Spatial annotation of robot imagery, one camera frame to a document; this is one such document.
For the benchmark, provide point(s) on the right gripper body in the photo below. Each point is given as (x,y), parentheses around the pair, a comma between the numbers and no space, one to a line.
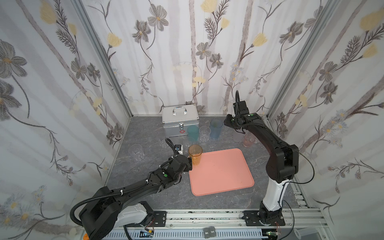
(228,120)

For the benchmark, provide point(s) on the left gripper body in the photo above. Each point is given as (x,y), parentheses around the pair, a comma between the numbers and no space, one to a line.
(186,163)

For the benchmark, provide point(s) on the amber plastic cup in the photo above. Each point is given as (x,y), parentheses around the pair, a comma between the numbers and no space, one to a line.
(195,152)

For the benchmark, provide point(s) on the blue plastic cup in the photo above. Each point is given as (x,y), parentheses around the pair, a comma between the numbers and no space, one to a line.
(216,128)

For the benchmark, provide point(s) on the teal plastic cup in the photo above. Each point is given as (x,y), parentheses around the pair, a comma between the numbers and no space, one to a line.
(193,132)

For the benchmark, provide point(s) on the clear faceted cup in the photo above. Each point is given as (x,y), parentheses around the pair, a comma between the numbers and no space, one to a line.
(204,133)
(163,143)

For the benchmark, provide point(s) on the pink plastic tray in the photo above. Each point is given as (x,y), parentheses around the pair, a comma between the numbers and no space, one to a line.
(220,171)

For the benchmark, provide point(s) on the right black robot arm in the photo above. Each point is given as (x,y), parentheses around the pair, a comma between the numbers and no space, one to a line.
(282,166)

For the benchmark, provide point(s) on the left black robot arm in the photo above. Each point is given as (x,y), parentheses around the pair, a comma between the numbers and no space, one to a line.
(99,214)

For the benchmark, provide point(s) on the frosted dimpled cup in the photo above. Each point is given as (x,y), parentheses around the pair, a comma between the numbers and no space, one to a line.
(238,136)

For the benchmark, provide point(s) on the pink plastic cup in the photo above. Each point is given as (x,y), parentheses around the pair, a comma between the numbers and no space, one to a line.
(248,140)

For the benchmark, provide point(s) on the clear faceted cup by case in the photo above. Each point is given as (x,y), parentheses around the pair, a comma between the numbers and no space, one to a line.
(163,143)

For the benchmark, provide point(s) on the clear cup far left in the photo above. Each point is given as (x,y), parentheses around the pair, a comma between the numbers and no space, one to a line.
(136,152)

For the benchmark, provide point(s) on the silver first aid case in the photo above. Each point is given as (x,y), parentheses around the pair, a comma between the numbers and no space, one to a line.
(177,120)

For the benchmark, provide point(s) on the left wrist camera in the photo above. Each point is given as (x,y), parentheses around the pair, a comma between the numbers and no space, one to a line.
(179,149)

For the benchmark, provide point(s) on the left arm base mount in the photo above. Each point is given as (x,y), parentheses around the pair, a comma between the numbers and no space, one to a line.
(155,219)

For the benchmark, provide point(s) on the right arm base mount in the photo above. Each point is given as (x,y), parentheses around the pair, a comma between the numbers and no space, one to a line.
(263,218)

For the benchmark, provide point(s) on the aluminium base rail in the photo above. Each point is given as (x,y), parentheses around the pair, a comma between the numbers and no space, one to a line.
(224,225)

